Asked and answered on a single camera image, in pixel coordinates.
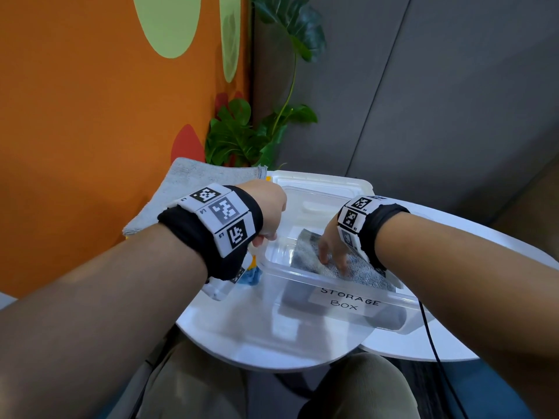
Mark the grey towel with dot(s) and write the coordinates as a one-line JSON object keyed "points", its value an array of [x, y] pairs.
{"points": [[367, 270], [174, 191]]}

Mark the person's left hand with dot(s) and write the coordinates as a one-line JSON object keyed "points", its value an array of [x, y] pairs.
{"points": [[270, 205]]}

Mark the person's left leg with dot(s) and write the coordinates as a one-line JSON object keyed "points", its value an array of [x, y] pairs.
{"points": [[192, 384]]}

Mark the person's right leg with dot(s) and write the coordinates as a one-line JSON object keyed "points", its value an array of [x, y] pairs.
{"points": [[362, 388]]}

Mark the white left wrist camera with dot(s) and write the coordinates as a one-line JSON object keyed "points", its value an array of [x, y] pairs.
{"points": [[222, 288]]}

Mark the black wristband with markers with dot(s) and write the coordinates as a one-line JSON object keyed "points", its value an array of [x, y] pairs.
{"points": [[196, 239], [384, 226]]}

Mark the yellow towel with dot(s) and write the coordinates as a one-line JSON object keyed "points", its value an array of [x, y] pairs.
{"points": [[252, 262]]}

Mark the clear plastic storage box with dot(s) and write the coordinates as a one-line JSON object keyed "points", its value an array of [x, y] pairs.
{"points": [[314, 205]]}

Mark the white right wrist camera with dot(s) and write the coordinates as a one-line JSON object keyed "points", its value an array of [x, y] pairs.
{"points": [[393, 280]]}

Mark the black right wristband with markers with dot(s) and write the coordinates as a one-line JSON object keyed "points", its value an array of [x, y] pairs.
{"points": [[384, 226]]}

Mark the person's left forearm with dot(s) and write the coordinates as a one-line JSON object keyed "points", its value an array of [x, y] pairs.
{"points": [[96, 322]]}

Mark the person's right hand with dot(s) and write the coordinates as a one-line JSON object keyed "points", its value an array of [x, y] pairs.
{"points": [[338, 250]]}

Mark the person's leg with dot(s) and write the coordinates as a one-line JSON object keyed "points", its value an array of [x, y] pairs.
{"points": [[192, 384], [362, 388]]}

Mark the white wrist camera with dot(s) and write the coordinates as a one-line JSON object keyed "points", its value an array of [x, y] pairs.
{"points": [[222, 288], [393, 280]]}

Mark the person's right forearm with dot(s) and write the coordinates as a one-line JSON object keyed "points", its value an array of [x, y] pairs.
{"points": [[480, 292]]}

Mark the blue towel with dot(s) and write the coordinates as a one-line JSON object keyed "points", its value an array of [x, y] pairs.
{"points": [[251, 277]]}

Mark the black left wristband with markers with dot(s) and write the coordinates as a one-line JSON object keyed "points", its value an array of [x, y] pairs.
{"points": [[196, 239]]}

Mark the green leafy plant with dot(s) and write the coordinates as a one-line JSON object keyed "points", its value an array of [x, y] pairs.
{"points": [[297, 21]]}

